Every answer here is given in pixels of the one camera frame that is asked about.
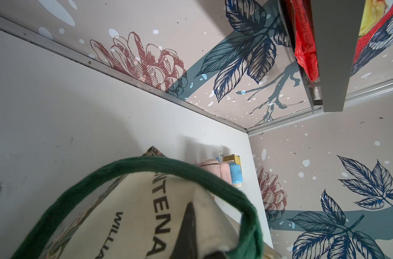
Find cream green-handled tote bag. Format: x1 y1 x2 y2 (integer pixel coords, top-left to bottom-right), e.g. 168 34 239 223
13 155 280 259

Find red Chuba cassava chips bag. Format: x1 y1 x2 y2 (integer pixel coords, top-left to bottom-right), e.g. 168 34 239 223
282 1 393 81

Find black wire wall basket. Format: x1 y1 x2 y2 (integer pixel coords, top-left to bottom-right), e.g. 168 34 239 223
277 0 367 113

